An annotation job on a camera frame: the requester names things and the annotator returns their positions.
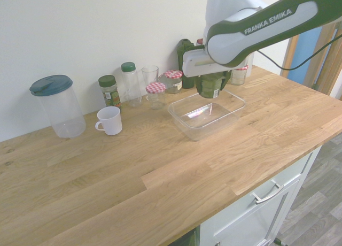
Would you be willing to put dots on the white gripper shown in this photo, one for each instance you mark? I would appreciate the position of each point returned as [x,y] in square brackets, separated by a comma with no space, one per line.
[196,62]

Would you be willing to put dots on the green cereal packet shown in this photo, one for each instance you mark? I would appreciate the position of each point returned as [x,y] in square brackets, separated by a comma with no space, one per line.
[211,87]

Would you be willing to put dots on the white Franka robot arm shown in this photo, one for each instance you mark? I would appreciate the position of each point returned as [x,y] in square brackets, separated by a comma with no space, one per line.
[256,24]

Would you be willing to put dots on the clear rectangular plastic container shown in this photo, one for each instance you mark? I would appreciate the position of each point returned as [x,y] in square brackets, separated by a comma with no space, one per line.
[207,115]

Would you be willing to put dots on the glass jar red checkered lid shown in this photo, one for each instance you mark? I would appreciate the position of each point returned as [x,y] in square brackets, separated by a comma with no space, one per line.
[238,76]

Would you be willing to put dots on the labelled jar red checkered lid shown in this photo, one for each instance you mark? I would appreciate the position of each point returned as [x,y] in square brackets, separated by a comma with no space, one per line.
[174,81]

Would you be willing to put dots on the dark green bag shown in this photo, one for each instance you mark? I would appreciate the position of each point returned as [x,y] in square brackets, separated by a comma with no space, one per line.
[185,50]

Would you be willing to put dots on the white bottle with red cap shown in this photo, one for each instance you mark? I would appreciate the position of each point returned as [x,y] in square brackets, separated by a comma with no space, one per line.
[200,41]

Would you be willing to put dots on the small jar red checkered lid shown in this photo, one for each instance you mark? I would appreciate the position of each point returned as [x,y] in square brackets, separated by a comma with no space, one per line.
[155,95]

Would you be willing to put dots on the clear drinking glass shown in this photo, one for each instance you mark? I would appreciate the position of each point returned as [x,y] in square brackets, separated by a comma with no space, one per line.
[150,75]

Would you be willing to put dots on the clear shaker with green lid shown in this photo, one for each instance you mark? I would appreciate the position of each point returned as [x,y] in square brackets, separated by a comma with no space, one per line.
[131,84]

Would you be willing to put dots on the blue door panel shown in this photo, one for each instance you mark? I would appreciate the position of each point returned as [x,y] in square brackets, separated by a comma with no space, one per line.
[303,57]

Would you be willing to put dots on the spice jar with green lid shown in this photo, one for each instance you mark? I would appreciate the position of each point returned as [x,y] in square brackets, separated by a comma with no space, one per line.
[110,93]

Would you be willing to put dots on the white ceramic mug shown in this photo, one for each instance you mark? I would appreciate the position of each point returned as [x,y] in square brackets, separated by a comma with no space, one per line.
[110,121]

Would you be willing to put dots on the white cabinet with drawers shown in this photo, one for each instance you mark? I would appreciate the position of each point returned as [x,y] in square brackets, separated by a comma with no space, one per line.
[256,203]

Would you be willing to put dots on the clear jug with teal lid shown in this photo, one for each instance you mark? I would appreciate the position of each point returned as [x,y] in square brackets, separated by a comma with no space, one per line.
[60,107]

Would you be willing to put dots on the wooden door frame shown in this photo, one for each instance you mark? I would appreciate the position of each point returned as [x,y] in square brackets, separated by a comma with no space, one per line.
[327,58]

